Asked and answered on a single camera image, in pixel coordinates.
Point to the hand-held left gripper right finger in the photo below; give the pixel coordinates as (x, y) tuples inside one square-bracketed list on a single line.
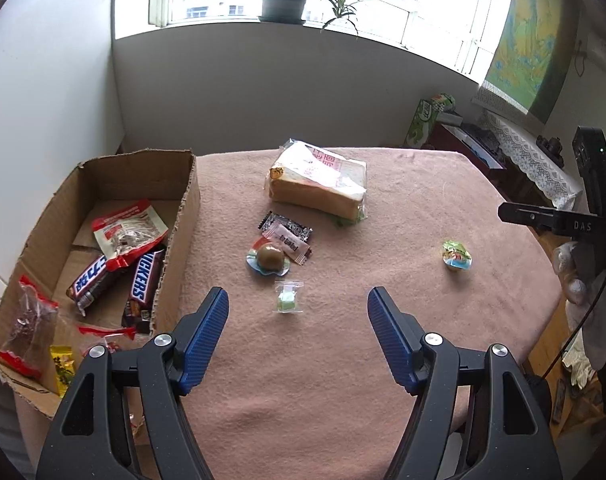
[(390, 340)]

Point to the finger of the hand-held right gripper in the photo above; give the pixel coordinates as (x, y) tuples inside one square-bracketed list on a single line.
[(528, 215)]

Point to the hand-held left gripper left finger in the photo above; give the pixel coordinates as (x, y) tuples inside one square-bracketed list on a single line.
[(205, 340)]

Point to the yellow green jelly cup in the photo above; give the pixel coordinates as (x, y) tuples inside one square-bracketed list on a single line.
[(455, 255)]

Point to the clear red dried fruit packet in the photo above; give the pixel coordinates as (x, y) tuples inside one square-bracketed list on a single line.
[(28, 325), (108, 332)]

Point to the brown chocolate bar blue print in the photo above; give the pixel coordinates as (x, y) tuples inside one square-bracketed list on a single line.
[(90, 277)]

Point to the red white snack packet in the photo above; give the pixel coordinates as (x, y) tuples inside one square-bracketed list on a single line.
[(128, 230)]

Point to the yellow snack packet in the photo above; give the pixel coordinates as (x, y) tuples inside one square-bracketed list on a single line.
[(62, 367)]

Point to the brown cardboard box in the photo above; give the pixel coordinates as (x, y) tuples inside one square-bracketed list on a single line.
[(133, 180)]

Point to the person's right hand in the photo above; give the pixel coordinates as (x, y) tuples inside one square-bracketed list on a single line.
[(570, 270)]

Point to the white lace cloth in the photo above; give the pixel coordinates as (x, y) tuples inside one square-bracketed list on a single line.
[(533, 160)]

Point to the dark teapot ornament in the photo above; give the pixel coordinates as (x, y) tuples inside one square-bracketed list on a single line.
[(550, 146)]

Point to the small clear green candy bag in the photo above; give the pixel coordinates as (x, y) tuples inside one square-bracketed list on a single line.
[(286, 302)]

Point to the kiwi jelly cup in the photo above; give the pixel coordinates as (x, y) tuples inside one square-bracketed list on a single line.
[(269, 258)]

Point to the dark red box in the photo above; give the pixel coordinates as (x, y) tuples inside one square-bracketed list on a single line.
[(448, 135)]

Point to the white pink candy wrapper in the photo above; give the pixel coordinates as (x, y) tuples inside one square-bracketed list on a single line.
[(290, 245)]

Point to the black candy wrapper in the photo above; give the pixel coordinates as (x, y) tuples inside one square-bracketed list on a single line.
[(275, 220)]

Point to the green carton box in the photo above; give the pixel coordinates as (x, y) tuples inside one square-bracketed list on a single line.
[(423, 120)]

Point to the white work glove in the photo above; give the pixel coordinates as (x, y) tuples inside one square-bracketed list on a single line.
[(580, 365)]

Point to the bagged sliced bread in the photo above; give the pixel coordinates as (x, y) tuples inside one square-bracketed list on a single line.
[(313, 180)]

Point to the white cabinet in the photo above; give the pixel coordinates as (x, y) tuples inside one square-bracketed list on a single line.
[(48, 85)]

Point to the landscape wall poster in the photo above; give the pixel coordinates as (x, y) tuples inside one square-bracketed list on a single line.
[(528, 35)]

